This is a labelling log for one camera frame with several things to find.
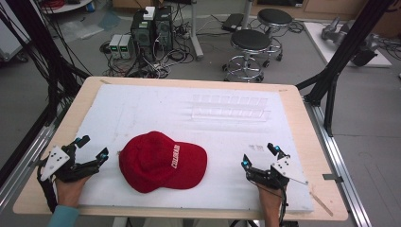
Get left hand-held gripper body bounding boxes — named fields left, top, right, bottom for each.
left=37, top=143, right=99, bottom=183

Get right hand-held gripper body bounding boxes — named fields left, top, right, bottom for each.
left=250, top=155, right=309, bottom=191

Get red baseball cap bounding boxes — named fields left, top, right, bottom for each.
left=118, top=131, right=209, bottom=194

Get person's right hand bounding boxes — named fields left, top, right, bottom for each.
left=255, top=183, right=284, bottom=210

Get person's left hand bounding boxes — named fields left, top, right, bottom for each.
left=54, top=175, right=92, bottom=209

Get thin wooden stick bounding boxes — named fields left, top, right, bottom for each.
left=309, top=190, right=335, bottom=218

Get clear acrylic rack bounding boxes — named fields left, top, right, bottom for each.
left=189, top=94, right=272, bottom=123

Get white foam board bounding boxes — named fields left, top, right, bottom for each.
left=76, top=83, right=315, bottom=214

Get grey power supply unit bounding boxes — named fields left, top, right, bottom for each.
left=118, top=34, right=134, bottom=61
left=108, top=33, right=123, bottom=60

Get large black round stool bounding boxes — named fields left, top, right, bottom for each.
left=221, top=28, right=272, bottom=83

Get white platform board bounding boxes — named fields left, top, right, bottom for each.
left=303, top=21, right=393, bottom=69

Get clear plastic sheet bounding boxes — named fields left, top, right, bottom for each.
left=58, top=9, right=122, bottom=42

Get black computer tower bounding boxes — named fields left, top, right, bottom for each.
left=153, top=5, right=174, bottom=53
left=130, top=9, right=156, bottom=62

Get white cabinet on wheels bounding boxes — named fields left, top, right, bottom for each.
left=0, top=9, right=31, bottom=63

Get small black round stool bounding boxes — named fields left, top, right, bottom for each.
left=256, top=8, right=294, bottom=62

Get flat black case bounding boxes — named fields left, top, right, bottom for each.
left=220, top=12, right=245, bottom=32

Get white round table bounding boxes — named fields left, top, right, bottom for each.
left=40, top=0, right=94, bottom=15

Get grey metal table leg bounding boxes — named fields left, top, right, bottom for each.
left=189, top=0, right=205, bottom=61

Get white box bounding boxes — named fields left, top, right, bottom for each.
left=143, top=6, right=156, bottom=22

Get aluminium rail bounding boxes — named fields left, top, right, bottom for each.
left=303, top=97, right=374, bottom=227
left=0, top=103, right=69, bottom=216

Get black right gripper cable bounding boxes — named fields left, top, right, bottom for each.
left=245, top=178, right=289, bottom=227

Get grey metal bracket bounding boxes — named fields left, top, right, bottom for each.
left=322, top=173, right=344, bottom=183

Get black frame post with cables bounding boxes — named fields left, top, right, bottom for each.
left=0, top=0, right=93, bottom=127

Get tangle of floor cables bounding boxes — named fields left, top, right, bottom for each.
left=99, top=18, right=197, bottom=79

